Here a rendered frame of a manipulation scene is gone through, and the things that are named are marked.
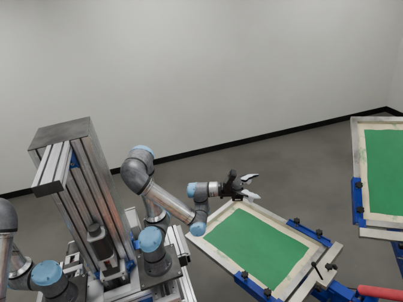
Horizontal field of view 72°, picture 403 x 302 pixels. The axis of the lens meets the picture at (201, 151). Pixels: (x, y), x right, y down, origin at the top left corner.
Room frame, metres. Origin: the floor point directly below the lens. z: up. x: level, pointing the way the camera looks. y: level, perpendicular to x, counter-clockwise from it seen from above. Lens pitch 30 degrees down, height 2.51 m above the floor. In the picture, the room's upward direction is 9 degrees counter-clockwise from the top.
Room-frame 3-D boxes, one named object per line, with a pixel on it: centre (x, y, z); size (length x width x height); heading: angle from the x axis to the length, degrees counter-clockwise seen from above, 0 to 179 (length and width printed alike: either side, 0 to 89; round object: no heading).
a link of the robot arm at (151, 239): (1.02, 0.32, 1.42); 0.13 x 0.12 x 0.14; 169
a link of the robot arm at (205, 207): (1.07, 0.04, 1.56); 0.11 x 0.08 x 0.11; 169
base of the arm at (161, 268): (1.01, 0.33, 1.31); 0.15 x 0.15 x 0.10
